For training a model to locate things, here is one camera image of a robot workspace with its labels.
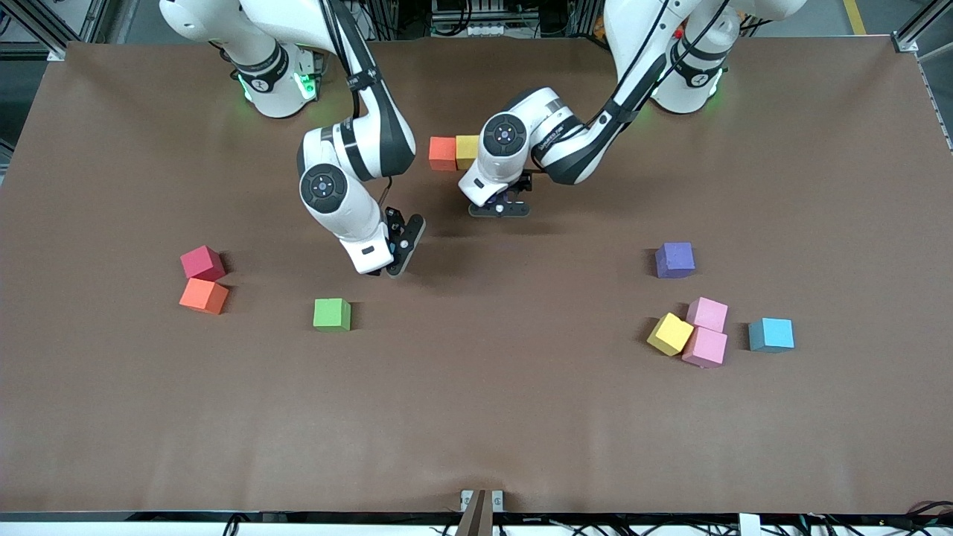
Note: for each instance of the orange foam cube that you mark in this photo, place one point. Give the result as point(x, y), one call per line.
point(203, 295)
point(443, 153)

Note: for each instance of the brown table cover sheet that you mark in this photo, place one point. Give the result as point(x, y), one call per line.
point(476, 409)

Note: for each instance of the yellow foam cube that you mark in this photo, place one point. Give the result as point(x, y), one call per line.
point(465, 149)
point(670, 333)

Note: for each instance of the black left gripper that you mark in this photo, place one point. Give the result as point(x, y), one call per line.
point(523, 183)

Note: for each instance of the aluminium frame profile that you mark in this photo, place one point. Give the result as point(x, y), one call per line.
point(907, 42)
point(43, 30)

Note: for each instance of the metal bracket with brown post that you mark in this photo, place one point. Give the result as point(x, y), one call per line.
point(481, 514)

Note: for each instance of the blue foam cube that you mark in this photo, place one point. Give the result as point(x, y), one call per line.
point(771, 333)

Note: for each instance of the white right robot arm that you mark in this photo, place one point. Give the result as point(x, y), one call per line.
point(350, 216)

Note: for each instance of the dark purple foam cube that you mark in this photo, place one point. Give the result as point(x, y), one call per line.
point(675, 258)

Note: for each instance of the pink foam cube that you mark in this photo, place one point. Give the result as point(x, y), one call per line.
point(705, 346)
point(709, 313)

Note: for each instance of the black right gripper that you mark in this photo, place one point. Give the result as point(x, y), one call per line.
point(394, 219)

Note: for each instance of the green foam cube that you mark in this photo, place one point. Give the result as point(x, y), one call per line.
point(332, 314)

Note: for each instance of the white tag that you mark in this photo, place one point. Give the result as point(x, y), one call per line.
point(749, 525)

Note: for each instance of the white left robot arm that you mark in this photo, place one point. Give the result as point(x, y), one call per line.
point(491, 175)

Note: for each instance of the crimson foam cube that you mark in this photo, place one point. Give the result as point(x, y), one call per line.
point(201, 262)

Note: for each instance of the metal equipment rack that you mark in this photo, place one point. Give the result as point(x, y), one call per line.
point(484, 15)

